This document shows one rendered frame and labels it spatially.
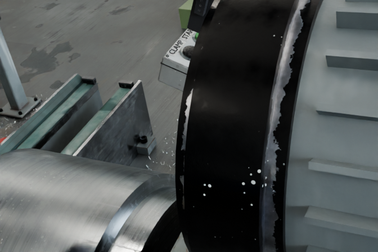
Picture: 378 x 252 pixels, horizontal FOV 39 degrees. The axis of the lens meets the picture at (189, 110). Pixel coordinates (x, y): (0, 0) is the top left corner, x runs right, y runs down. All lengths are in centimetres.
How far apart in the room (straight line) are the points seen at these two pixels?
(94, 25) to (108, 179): 124
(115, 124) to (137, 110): 8
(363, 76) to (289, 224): 7
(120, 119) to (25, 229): 57
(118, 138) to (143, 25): 66
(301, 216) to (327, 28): 8
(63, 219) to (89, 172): 6
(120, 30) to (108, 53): 14
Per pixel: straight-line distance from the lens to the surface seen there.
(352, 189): 22
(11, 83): 130
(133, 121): 104
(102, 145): 96
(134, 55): 144
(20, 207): 47
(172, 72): 83
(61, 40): 163
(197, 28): 80
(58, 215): 45
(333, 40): 23
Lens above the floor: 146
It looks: 34 degrees down
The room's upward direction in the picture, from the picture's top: 9 degrees counter-clockwise
